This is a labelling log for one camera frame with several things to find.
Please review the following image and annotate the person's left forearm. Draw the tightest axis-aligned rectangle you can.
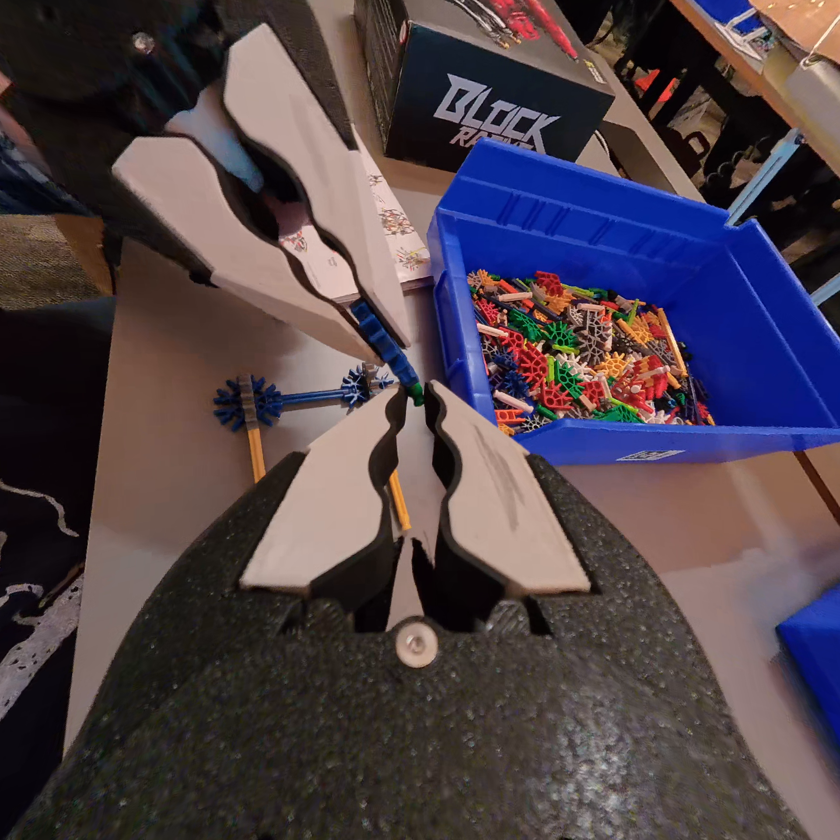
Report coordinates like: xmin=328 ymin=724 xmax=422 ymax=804
xmin=0 ymin=128 xmax=93 ymax=217

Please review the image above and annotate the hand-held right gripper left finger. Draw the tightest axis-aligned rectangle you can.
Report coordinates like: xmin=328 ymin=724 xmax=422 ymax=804
xmin=239 ymin=384 xmax=408 ymax=598

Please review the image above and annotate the empty blue plastic bin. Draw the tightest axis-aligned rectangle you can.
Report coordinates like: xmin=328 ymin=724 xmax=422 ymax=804
xmin=776 ymin=587 xmax=840 ymax=756

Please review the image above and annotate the pile of colourful construction pieces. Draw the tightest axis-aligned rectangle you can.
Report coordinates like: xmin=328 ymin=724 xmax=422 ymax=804
xmin=467 ymin=268 xmax=715 ymax=437

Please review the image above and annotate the wooden work table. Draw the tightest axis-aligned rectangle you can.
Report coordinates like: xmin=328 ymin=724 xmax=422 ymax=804
xmin=669 ymin=0 xmax=840 ymax=139

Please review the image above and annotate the blue connector stack green tip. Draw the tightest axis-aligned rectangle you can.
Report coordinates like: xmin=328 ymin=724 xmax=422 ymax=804
xmin=350 ymin=298 xmax=424 ymax=403

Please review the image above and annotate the white instruction booklet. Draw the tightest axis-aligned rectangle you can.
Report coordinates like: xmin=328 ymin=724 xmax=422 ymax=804
xmin=279 ymin=154 xmax=434 ymax=306

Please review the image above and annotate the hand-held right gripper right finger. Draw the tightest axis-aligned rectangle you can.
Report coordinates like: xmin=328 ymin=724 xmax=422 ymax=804
xmin=425 ymin=379 xmax=592 ymax=599

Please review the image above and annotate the wooden cabinet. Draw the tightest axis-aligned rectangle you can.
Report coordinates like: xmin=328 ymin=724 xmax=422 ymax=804
xmin=52 ymin=213 xmax=122 ymax=296

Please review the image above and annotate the orange striped cone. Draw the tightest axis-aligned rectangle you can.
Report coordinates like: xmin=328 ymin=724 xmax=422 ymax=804
xmin=633 ymin=66 xmax=680 ymax=99

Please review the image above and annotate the black printed cardboard box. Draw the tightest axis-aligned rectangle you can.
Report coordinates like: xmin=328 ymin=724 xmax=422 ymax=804
xmin=354 ymin=0 xmax=618 ymax=175

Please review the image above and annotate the person's dark printed t-shirt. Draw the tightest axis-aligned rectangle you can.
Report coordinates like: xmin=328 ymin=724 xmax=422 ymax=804
xmin=0 ymin=298 xmax=116 ymax=840

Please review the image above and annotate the blue plastic bin with pieces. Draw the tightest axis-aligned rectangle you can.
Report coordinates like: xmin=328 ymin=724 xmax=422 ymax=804
xmin=427 ymin=138 xmax=840 ymax=467

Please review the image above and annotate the blue grey connector hub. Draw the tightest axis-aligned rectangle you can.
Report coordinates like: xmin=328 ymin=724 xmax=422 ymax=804
xmin=341 ymin=364 xmax=396 ymax=411
xmin=213 ymin=374 xmax=284 ymax=427

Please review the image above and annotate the light blue metal frame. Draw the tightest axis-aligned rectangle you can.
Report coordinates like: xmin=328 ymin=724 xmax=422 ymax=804
xmin=725 ymin=128 xmax=840 ymax=309

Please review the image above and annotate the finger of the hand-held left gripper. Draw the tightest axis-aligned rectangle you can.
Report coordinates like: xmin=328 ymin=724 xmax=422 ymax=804
xmin=112 ymin=136 xmax=385 ymax=365
xmin=222 ymin=23 xmax=413 ymax=349

